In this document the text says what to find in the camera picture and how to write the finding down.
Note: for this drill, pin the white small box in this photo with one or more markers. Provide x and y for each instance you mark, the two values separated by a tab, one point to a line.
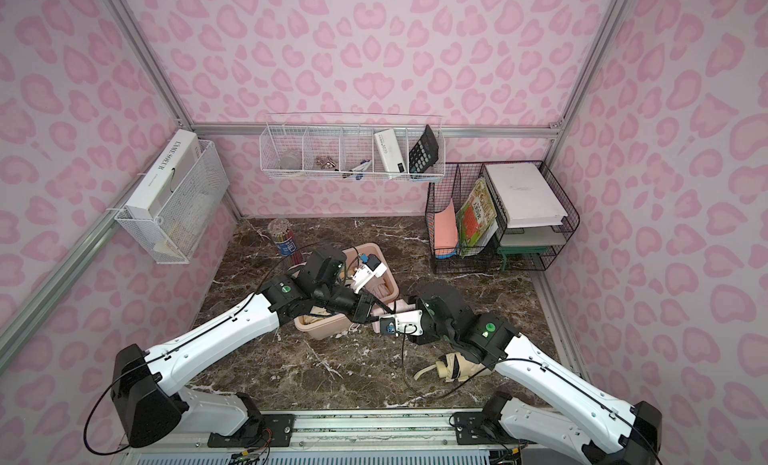
389	150

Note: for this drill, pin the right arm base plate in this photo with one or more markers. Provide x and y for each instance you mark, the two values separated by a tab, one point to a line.
474	428

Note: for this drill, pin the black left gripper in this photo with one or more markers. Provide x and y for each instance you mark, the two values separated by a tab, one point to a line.
365	307

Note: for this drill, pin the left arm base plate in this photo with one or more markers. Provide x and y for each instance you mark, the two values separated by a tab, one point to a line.
270	430

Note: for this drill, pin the white mesh side basket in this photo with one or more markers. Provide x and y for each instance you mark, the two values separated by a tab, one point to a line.
172	237

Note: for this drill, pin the cream umbrella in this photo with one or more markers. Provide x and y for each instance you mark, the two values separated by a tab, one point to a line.
454	367

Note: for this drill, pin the white paper stack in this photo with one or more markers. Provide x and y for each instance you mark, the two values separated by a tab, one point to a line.
527	199

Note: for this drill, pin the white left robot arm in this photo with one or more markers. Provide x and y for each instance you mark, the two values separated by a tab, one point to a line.
149	389

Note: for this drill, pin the green red book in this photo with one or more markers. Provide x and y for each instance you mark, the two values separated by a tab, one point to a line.
476	220

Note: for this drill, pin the black calculator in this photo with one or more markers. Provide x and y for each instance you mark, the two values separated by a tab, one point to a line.
424	153

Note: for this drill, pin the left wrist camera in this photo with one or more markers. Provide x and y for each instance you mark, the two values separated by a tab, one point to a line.
369	267

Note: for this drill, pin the pink folder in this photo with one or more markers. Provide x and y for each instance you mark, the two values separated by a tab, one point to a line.
445	233

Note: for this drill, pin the colored pencil tube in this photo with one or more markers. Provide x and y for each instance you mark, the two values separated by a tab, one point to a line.
281	233

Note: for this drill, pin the black wire desk organizer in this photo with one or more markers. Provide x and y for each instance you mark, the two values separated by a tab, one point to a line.
529	249

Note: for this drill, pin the white long box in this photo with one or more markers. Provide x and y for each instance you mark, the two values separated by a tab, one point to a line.
164	176

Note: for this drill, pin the white wire wall basket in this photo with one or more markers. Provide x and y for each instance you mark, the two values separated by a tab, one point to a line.
340	145

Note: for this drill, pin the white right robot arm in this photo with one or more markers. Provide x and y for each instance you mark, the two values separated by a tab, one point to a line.
586	423

